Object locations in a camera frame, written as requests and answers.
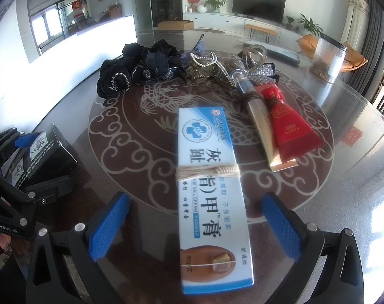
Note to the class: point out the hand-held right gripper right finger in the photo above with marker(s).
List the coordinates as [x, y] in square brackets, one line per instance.
[279, 224]

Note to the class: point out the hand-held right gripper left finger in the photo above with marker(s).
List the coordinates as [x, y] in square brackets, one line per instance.
[111, 221]

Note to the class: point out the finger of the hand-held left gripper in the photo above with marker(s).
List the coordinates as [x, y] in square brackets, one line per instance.
[27, 140]
[55, 186]

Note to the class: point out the black printed box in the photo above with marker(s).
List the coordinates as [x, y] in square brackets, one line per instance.
[52, 158]

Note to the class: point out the black rhinestone-trimmed scrunchie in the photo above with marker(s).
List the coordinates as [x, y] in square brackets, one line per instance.
[108, 79]

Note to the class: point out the blue white cream box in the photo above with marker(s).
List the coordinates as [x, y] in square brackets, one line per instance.
[207, 145]

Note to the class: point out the black velvet scrunchie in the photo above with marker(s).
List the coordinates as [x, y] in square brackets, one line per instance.
[165, 47]
[131, 52]

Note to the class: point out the black chiffon flower hair clip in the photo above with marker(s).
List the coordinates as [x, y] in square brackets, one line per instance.
[157, 65]

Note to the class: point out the clear rhinestone bow hair claw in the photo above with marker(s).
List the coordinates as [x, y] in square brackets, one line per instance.
[258, 69]

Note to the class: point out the clear rimless glasses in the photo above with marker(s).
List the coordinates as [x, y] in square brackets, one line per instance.
[189, 55]

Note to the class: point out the dark patterned glass desktop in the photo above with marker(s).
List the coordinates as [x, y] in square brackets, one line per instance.
[141, 171]

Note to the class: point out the red cosmetic tube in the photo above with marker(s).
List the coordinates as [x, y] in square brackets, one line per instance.
[290, 126]

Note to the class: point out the gold cosmetic tube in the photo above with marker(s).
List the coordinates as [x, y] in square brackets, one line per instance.
[261, 123]

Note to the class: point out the black framed glass door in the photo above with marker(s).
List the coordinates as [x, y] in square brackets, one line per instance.
[52, 25]

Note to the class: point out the red door sign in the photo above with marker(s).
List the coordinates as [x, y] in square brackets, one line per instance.
[78, 9]

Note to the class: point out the wooden sideboard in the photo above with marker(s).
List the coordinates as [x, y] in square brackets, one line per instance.
[115, 13]

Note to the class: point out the large glass bottle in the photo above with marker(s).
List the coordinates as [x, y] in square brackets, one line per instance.
[115, 0]

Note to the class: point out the dark flat case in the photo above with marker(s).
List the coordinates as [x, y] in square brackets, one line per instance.
[280, 53]

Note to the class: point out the clear plastic jar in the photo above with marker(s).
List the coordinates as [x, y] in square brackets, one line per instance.
[326, 57]

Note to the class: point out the olive pearl hair claw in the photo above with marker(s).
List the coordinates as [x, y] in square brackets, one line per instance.
[201, 68]

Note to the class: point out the orange lounge chair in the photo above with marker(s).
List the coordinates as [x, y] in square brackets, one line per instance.
[355, 58]

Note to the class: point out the cardboard box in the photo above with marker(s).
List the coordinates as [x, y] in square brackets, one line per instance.
[176, 25]

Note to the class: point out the dark glass display cabinet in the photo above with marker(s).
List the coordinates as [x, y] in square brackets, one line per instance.
[165, 3]

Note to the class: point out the orange bench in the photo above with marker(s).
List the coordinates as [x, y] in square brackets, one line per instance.
[261, 28]

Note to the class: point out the large leafy plant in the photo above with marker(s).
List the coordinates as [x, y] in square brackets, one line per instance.
[310, 25]

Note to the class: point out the grey curtain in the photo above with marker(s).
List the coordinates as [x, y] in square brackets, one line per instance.
[377, 47]

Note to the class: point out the small potted plant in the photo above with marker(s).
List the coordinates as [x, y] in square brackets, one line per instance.
[289, 22]

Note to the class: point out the white low cabinet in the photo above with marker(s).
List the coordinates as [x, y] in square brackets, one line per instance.
[223, 22]

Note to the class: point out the red flower arrangement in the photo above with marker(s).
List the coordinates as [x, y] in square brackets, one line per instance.
[193, 0]

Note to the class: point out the white round vase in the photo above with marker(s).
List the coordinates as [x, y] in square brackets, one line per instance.
[201, 9]

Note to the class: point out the beige curtain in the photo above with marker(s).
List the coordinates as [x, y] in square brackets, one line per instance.
[355, 19]

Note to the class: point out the black television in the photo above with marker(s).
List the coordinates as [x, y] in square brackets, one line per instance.
[258, 4]

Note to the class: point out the green potted plant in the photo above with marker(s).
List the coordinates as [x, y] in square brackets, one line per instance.
[215, 3]

